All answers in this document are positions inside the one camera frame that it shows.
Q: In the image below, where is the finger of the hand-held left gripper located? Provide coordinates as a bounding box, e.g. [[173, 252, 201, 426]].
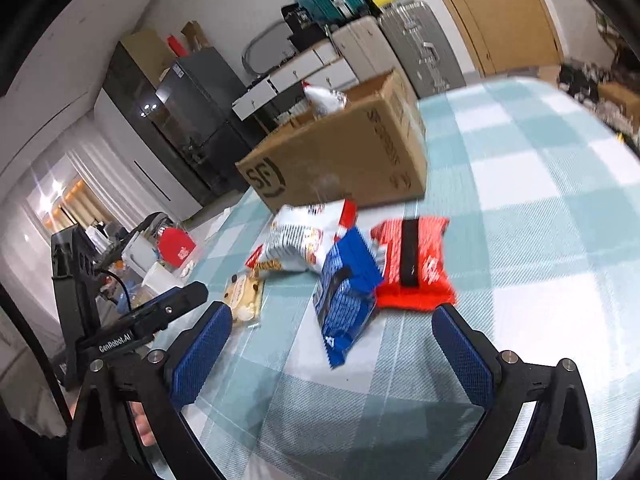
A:
[[117, 281, 209, 343]]

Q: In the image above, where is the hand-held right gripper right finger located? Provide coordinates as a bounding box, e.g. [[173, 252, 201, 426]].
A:
[[431, 303, 598, 480]]

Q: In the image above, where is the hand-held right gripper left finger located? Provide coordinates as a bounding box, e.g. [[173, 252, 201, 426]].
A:
[[66, 301, 234, 480]]

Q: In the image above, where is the clear cookie packet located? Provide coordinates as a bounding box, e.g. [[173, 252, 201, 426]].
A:
[[222, 274, 265, 328]]

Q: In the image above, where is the red packet with black stripe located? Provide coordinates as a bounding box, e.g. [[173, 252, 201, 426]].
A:
[[370, 216, 458, 313]]

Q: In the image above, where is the blue snack packet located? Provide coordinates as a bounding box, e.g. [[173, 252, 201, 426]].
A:
[[312, 226, 386, 370]]

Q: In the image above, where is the silver white snack packet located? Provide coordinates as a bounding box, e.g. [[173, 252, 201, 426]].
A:
[[263, 199, 360, 275]]

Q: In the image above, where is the brown cardboard box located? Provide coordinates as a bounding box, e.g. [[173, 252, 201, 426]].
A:
[[235, 69, 428, 213]]

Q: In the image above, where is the white yellow snack bag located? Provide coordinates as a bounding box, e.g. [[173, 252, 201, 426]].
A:
[[301, 81, 348, 118]]

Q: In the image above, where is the person's left forearm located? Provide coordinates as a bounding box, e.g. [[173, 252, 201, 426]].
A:
[[0, 410, 71, 480]]

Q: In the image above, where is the person's left hand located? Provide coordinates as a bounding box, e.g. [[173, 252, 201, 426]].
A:
[[131, 402, 154, 447]]

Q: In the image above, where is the white cup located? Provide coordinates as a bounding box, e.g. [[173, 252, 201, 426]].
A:
[[142, 262, 173, 301]]

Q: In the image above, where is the white kettle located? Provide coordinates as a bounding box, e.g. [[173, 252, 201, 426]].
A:
[[122, 232, 158, 273]]

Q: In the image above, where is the red pouch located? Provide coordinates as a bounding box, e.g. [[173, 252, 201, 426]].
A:
[[157, 227, 198, 268]]

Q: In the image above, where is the white sheer curtain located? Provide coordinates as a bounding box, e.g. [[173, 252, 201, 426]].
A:
[[65, 147, 131, 241], [0, 195, 56, 301]]

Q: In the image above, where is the dark glass cabinet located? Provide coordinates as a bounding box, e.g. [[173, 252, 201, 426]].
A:
[[102, 42, 216, 206]]

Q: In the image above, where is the dark grey refrigerator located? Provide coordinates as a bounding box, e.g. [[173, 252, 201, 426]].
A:
[[155, 46, 261, 196]]

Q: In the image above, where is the large flat cardboard box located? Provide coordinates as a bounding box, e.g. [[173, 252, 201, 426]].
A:
[[121, 29, 176, 73]]

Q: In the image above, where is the white desk with drawers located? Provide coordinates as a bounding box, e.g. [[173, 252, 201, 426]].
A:
[[232, 40, 351, 121]]

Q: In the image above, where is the brown paper box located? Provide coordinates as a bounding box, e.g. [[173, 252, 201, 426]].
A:
[[181, 20, 207, 51]]

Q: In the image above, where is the oval mirror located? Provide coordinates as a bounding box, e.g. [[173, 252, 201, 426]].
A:
[[242, 19, 296, 68]]

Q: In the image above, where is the white drawer chest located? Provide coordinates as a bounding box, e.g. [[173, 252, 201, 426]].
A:
[[322, 57, 360, 90]]

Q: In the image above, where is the small cardboard box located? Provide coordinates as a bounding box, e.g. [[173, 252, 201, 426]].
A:
[[597, 80, 640, 128]]

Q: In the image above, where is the pile of scattered sneakers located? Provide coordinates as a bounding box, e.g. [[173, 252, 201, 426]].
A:
[[557, 57, 640, 141]]

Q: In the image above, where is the plain black bag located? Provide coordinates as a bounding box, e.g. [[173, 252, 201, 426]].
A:
[[287, 22, 331, 53]]

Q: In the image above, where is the silver suitcase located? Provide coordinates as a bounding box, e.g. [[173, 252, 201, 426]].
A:
[[377, 0, 466, 98]]

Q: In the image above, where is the black bag with white print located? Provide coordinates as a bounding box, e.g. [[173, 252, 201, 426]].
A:
[[281, 4, 313, 31]]

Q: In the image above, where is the beige suitcase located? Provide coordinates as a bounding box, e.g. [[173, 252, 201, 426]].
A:
[[330, 16, 401, 86]]

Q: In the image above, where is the wooden door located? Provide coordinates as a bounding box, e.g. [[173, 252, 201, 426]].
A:
[[417, 0, 563, 78]]

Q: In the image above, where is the black cable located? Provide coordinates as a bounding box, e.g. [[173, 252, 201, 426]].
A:
[[97, 270, 133, 311]]

